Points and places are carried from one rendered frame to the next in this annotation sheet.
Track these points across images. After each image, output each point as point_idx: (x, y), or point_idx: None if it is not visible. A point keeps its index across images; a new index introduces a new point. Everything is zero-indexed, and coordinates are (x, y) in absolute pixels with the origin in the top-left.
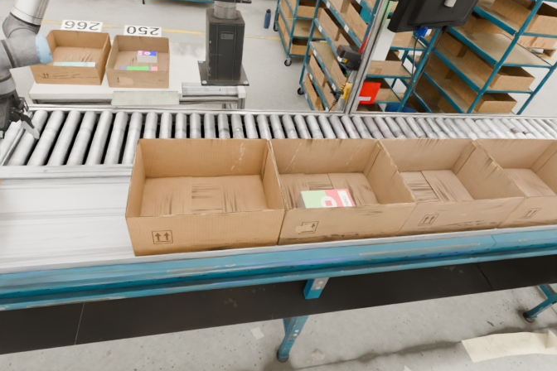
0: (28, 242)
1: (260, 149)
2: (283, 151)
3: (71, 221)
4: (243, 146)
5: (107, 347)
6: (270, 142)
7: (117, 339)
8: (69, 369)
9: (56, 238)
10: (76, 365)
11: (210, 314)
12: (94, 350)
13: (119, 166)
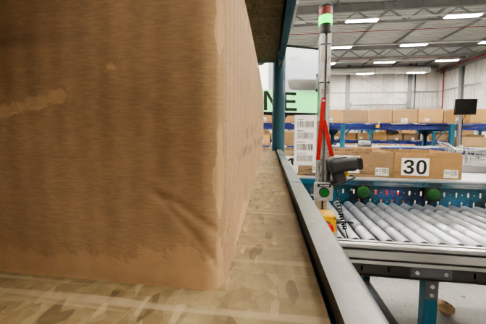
0: (476, 175)
1: (397, 159)
2: (384, 160)
3: (470, 176)
4: (407, 157)
5: (467, 299)
6: (392, 152)
7: (426, 202)
8: (479, 293)
9: (467, 175)
10: (477, 295)
11: (392, 202)
12: (474, 299)
13: (483, 181)
